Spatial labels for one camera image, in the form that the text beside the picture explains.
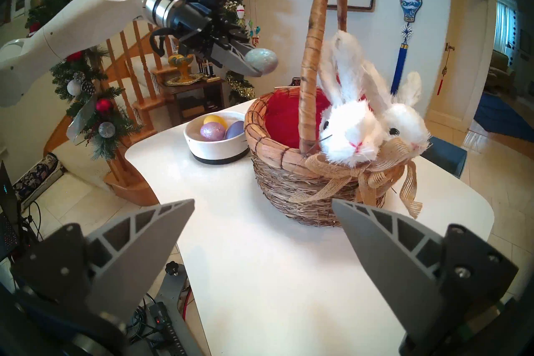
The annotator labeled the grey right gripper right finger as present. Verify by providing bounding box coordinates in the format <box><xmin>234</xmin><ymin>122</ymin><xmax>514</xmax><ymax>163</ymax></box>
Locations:
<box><xmin>332</xmin><ymin>199</ymin><xmax>519</xmax><ymax>346</ymax></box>

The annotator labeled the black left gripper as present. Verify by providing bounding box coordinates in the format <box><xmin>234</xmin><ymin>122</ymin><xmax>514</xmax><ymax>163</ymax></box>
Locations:
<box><xmin>169</xmin><ymin>1</ymin><xmax>264</xmax><ymax>77</ymax></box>

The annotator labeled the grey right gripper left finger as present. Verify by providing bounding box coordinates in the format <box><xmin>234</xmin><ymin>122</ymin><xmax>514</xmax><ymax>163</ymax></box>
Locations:
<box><xmin>10</xmin><ymin>199</ymin><xmax>196</xmax><ymax>326</ymax></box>

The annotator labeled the blue glitter easter egg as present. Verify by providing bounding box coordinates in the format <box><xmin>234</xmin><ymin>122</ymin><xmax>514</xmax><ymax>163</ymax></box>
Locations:
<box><xmin>244</xmin><ymin>48</ymin><xmax>279</xmax><ymax>74</ymax></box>

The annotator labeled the pink glitter easter egg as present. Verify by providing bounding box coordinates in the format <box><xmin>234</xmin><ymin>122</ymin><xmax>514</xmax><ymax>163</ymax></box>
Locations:
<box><xmin>200</xmin><ymin>122</ymin><xmax>227</xmax><ymax>142</ymax></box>

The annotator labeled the matte purple easter egg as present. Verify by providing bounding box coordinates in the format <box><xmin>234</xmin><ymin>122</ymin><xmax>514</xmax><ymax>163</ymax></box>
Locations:
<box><xmin>225</xmin><ymin>120</ymin><xmax>246</xmax><ymax>140</ymax></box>

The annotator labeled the yellow ceramic vase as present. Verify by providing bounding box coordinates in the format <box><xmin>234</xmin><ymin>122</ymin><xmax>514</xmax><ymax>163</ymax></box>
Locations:
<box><xmin>168</xmin><ymin>53</ymin><xmax>196</xmax><ymax>82</ymax></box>

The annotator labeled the brass plate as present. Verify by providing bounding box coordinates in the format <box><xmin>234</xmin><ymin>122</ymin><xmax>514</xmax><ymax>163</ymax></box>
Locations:
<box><xmin>165</xmin><ymin>73</ymin><xmax>205</xmax><ymax>87</ymax></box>

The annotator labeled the dark wooden side table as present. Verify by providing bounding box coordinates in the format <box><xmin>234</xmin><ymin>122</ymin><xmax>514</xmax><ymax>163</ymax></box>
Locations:
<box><xmin>150</xmin><ymin>63</ymin><xmax>226</xmax><ymax>126</ymax></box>

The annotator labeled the wooden staircase banister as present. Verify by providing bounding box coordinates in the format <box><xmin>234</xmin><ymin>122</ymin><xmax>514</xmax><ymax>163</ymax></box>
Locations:
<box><xmin>44</xmin><ymin>0</ymin><xmax>251</xmax><ymax>208</ymax></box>

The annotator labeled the red tulle fabric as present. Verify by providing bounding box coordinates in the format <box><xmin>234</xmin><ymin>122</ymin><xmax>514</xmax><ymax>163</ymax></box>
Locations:
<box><xmin>264</xmin><ymin>88</ymin><xmax>332</xmax><ymax>149</ymax></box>

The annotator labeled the black power strip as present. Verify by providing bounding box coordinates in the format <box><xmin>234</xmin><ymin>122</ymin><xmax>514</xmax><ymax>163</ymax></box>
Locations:
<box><xmin>148</xmin><ymin>303</ymin><xmax>188</xmax><ymax>356</ymax></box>

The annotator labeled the burlap ribbon bow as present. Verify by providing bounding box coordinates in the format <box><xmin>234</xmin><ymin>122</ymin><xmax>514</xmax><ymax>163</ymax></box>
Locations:
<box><xmin>290</xmin><ymin>138</ymin><xmax>423</xmax><ymax>219</ymax></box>

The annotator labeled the white bowl with black base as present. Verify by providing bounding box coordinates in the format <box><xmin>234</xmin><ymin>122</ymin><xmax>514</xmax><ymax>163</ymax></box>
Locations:
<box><xmin>184</xmin><ymin>111</ymin><xmax>251</xmax><ymax>165</ymax></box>

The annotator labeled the green christmas garland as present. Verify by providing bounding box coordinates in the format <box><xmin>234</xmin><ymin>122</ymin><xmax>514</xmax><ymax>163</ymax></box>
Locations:
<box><xmin>25</xmin><ymin>0</ymin><xmax>259</xmax><ymax>160</ymax></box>

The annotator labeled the blue storage box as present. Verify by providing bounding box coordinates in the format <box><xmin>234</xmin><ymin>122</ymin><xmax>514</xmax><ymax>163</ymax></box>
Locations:
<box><xmin>421</xmin><ymin>136</ymin><xmax>468</xmax><ymax>179</ymax></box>

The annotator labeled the patterned runner rug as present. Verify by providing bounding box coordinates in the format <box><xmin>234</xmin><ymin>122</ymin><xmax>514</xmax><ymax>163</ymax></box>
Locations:
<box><xmin>13</xmin><ymin>153</ymin><xmax>65</xmax><ymax>210</ymax></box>

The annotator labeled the black laptop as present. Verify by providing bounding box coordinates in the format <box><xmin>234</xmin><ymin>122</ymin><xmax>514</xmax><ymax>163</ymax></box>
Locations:
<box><xmin>0</xmin><ymin>161</ymin><xmax>21</xmax><ymax>262</ymax></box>

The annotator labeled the large white plush bunny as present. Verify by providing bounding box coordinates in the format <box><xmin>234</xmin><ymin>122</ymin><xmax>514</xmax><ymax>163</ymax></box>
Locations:
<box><xmin>319</xmin><ymin>30</ymin><xmax>390</xmax><ymax>168</ymax></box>

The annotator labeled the small white plush bunny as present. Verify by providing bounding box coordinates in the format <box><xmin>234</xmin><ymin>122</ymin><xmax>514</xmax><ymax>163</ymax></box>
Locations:
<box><xmin>362</xmin><ymin>61</ymin><xmax>431</xmax><ymax>160</ymax></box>

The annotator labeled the red knot tassel charm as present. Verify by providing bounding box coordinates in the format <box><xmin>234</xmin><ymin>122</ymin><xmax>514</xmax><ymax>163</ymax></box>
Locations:
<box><xmin>437</xmin><ymin>42</ymin><xmax>455</xmax><ymax>96</ymax></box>

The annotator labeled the vase pendant with blue tassel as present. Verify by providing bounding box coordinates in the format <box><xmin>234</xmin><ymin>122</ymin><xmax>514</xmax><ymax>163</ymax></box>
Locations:
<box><xmin>390</xmin><ymin>0</ymin><xmax>423</xmax><ymax>95</ymax></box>

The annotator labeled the blue floor rug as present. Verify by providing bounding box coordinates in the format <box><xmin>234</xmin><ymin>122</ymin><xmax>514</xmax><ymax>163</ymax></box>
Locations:
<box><xmin>474</xmin><ymin>92</ymin><xmax>534</xmax><ymax>143</ymax></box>

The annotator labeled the beige armchair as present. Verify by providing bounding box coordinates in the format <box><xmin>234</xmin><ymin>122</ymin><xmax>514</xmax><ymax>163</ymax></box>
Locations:
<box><xmin>486</xmin><ymin>51</ymin><xmax>518</xmax><ymax>89</ymax></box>

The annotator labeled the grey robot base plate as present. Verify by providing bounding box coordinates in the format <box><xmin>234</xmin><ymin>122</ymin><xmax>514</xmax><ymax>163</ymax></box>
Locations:
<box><xmin>156</xmin><ymin>261</ymin><xmax>205</xmax><ymax>356</ymax></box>

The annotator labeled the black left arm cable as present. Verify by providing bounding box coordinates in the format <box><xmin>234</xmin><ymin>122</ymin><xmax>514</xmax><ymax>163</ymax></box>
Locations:
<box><xmin>149</xmin><ymin>27</ymin><xmax>178</xmax><ymax>57</ymax></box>

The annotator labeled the wicker basket with handle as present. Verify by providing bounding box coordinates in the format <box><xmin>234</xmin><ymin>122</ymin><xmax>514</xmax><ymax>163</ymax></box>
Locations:
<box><xmin>244</xmin><ymin>0</ymin><xmax>423</xmax><ymax>228</ymax></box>

